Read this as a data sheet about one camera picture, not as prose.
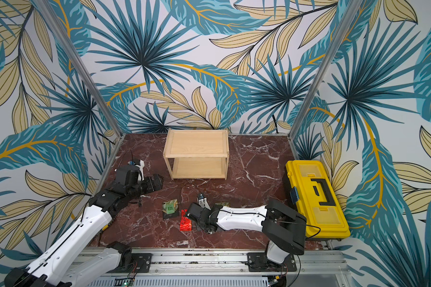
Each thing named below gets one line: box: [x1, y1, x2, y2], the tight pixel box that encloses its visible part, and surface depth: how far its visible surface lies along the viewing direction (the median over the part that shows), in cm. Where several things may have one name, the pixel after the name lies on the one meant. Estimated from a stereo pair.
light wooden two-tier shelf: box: [162, 129, 230, 180], surface depth 92 cm
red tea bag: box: [179, 209, 193, 232], surface depth 84 cm
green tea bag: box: [162, 198, 179, 215], surface depth 90 cm
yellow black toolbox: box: [282, 160, 351, 241], surface depth 78 cm
